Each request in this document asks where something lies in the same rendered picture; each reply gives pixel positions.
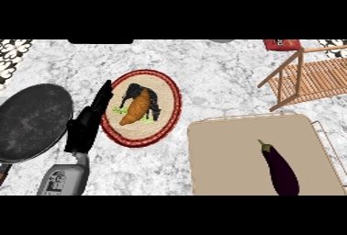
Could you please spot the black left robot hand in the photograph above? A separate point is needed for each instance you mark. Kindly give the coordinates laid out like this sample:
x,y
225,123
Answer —
x,y
86,122

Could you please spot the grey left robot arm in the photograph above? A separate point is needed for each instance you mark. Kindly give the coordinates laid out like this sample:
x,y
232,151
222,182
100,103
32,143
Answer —
x,y
64,180

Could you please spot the beige tray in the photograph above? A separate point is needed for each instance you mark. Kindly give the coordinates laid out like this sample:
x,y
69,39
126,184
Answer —
x,y
235,159

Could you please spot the wooden tiered shelf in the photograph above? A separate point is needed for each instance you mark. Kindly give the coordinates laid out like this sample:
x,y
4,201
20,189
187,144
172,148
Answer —
x,y
312,78

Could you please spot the dark round frying pan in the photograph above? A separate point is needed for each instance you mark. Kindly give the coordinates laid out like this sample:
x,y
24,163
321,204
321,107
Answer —
x,y
32,120

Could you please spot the round red-rimmed woven placemat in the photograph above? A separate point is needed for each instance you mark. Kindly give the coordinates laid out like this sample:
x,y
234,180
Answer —
x,y
160,91

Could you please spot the grey round object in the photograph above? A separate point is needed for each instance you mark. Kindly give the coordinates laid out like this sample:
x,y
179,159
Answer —
x,y
222,40

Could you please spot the dark purple eggplant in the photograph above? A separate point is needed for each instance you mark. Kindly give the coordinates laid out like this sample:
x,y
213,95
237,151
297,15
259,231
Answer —
x,y
283,173

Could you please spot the red packet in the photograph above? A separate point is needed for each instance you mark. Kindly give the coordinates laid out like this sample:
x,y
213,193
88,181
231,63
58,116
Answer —
x,y
281,44

